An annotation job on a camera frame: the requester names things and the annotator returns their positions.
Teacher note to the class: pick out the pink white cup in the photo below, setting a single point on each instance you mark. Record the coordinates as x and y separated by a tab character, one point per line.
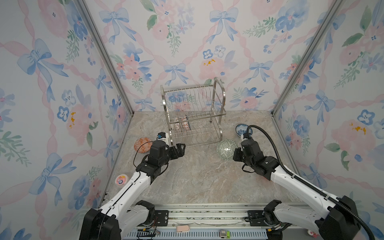
121	180

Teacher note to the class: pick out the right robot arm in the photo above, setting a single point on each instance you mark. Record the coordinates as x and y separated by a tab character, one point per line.
331	217

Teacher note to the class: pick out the chrome wire dish rack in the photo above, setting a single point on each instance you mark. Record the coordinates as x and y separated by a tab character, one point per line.
203	105

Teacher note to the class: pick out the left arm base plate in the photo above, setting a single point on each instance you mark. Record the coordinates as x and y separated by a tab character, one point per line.
160	218

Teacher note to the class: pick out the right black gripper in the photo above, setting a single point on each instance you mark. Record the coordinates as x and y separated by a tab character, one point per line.
237	152

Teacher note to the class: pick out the blue white floral bowl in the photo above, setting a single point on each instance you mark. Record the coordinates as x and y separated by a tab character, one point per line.
241	129

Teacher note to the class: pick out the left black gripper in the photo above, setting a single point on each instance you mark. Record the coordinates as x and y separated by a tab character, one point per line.
180	152

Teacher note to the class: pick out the small green device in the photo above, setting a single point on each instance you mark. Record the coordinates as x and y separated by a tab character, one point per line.
224	234

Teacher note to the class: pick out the dark blue patterned bowl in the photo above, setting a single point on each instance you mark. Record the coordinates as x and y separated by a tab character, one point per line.
185	123

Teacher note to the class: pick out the pink plush toy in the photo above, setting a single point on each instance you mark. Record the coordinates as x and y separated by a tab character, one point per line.
312	234

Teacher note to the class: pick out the orange patterned bowl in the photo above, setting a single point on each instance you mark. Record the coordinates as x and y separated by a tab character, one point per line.
143	145

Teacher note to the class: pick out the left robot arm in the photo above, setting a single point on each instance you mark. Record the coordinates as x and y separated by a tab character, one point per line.
118	217

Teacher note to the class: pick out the white maroon patterned bowl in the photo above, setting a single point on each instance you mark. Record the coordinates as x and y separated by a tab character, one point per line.
177	126

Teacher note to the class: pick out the pink eraser block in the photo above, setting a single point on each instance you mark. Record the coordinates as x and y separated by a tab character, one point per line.
183	229

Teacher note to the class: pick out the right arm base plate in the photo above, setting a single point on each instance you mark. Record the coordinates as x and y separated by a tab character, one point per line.
256	218

